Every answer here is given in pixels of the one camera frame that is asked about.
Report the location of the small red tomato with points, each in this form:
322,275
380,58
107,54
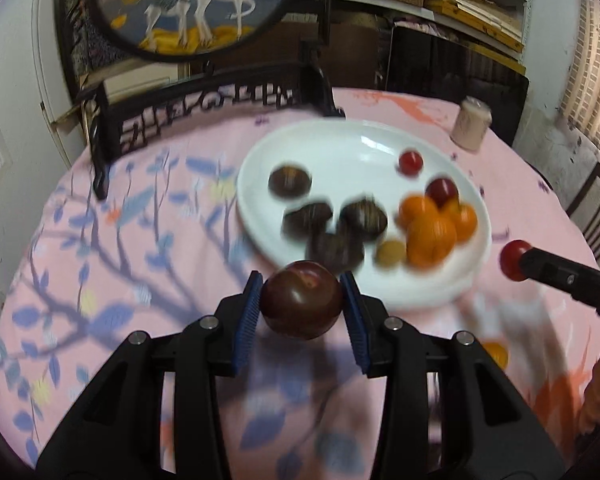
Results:
511,259

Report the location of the orange mandarin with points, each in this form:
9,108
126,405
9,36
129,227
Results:
497,355
464,220
430,240

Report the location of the white shelf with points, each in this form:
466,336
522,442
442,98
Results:
520,5

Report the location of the pink printed tablecloth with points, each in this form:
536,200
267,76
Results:
130,270

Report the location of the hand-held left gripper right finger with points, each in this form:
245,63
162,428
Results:
355,320

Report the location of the small yellow-green fruit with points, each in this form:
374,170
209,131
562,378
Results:
390,253

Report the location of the white plate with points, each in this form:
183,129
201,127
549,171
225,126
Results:
350,160

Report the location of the wrinkled dark water chestnut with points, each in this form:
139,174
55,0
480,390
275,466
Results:
306,219

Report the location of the pink beverage can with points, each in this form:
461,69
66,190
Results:
471,125

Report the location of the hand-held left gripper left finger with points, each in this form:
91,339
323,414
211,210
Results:
247,320

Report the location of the leaning framed pictures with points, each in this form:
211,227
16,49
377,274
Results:
125,82

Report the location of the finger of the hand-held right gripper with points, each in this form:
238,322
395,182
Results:
565,277

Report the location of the large dark purple tomato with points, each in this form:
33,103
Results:
300,300

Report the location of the stack of yellow flat boxes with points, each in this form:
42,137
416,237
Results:
480,15

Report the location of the black flat panel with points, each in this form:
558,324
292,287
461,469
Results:
455,70

